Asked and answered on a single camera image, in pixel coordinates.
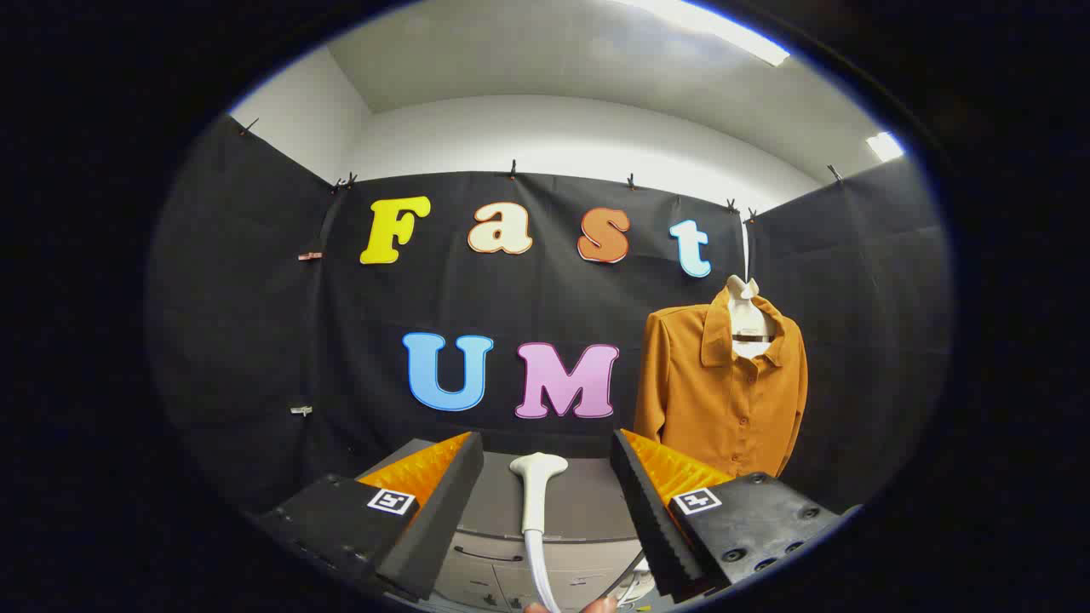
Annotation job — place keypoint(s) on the small ceiling light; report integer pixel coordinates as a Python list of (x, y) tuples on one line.
[(886, 146)]

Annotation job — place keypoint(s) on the white plastic clothes hanger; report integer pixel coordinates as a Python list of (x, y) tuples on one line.
[(745, 317)]

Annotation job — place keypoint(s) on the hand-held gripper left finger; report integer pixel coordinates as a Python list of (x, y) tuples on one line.
[(443, 502)]

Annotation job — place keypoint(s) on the long ceiling light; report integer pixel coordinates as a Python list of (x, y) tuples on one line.
[(724, 30)]

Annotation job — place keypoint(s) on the orange button-up shirt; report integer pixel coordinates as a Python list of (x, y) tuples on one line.
[(715, 400)]

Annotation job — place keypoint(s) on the grey cabinet with drawers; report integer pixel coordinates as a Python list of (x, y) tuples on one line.
[(579, 502)]

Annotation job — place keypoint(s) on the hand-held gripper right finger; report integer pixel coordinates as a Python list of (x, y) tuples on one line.
[(651, 519)]

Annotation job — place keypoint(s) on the white garment steamer head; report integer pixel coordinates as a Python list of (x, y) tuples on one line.
[(535, 494)]

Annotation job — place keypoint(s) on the row of black clips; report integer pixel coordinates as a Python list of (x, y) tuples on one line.
[(513, 169)]

